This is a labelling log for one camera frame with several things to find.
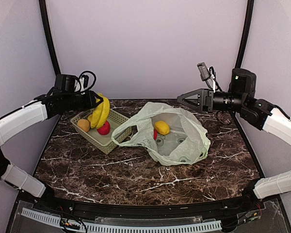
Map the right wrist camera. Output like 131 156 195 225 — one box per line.
197 62 257 97

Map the white slotted cable duct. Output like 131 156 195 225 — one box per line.
21 207 222 233

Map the red toy apple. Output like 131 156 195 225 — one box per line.
97 121 111 135

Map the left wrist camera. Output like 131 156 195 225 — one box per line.
53 70 97 93

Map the yellow toy banana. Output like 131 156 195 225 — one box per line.
87 93 110 129

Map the light green plastic bag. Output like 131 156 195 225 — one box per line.
112 102 211 166

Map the red toy fruit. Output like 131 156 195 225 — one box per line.
153 129 158 140

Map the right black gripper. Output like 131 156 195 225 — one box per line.
178 87 246 113

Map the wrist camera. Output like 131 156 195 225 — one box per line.
53 70 97 93
197 62 257 97

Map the yellow toy fruit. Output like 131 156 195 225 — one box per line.
154 120 170 135

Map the light green perforated basket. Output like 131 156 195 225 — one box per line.
70 109 132 154

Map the left black frame post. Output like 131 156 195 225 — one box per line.
38 0 70 105

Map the black front table rail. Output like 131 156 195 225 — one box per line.
33 197 265 225

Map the right black frame post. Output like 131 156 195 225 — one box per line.
235 0 254 68

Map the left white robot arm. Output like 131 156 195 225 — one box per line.
0 91 103 212

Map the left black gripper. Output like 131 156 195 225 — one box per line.
63 89 104 112

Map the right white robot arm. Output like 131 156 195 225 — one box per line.
178 89 291 211

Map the orange toy peach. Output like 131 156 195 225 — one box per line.
77 119 90 133

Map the black frame post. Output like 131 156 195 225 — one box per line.
38 0 70 105
235 0 254 68

